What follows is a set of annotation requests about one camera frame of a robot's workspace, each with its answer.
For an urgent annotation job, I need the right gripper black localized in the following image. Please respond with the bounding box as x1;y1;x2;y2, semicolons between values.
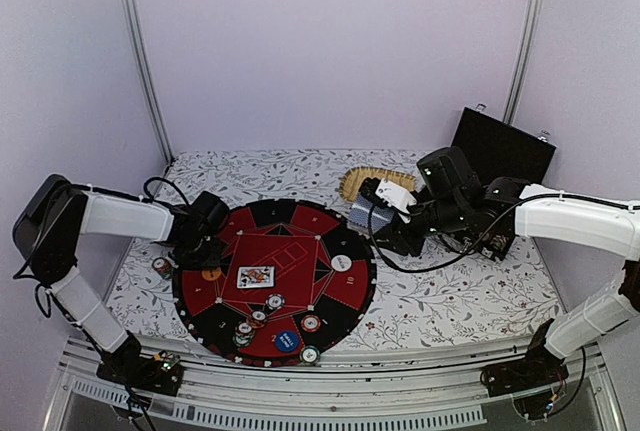
368;195;467;258

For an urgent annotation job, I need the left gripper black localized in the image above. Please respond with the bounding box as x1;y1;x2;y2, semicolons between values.
176;236;222;269

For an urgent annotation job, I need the orange big blind button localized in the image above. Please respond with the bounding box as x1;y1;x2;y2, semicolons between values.
201;268;222;282

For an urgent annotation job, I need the multicolour chip stack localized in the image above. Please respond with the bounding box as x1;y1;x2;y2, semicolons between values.
151;257;173;279

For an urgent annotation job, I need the face-up queen card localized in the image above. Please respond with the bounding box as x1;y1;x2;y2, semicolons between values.
236;266;275;290

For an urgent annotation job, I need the round red black poker mat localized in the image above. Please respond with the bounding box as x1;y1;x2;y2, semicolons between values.
173;199;377;367

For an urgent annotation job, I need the blue white poker chip stack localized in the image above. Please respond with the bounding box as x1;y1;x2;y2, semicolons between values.
233;321;256;348

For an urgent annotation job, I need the white dealer button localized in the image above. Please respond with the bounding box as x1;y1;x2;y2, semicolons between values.
331;254;353;273

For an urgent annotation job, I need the blue small blind button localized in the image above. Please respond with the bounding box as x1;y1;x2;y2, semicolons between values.
274;330;300;354

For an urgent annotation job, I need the red white poker chip stack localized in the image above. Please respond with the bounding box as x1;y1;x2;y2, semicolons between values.
301;314;321;333

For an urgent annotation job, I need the green poker chip stack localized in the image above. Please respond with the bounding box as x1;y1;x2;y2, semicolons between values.
299;346;320;365

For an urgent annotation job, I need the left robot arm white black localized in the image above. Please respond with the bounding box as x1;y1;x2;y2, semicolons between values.
12;174;230;396

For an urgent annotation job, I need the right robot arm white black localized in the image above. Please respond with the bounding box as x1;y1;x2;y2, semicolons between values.
360;147;639;396

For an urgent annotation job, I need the black poker set case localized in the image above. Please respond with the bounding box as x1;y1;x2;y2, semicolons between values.
449;106;558;264

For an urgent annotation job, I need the woven bamboo tray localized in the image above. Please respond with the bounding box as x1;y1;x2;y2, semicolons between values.
339;166;417;203

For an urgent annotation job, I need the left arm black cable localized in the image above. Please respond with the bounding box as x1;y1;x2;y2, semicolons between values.
12;176;194;320

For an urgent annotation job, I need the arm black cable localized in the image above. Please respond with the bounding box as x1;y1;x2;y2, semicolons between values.
367;190;640;273
12;176;194;320

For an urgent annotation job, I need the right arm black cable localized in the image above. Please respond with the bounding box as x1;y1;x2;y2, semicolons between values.
367;190;640;273

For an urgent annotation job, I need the aluminium frame post right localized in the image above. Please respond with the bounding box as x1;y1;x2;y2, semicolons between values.
502;0;543;125

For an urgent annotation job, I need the aluminium frame post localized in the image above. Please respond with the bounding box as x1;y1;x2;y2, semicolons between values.
121;0;174;164
502;0;543;125

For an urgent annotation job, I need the aluminium front rail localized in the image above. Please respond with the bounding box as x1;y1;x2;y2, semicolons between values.
54;335;616;427

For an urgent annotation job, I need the aluminium frame post left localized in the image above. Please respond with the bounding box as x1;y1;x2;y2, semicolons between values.
121;0;174;164

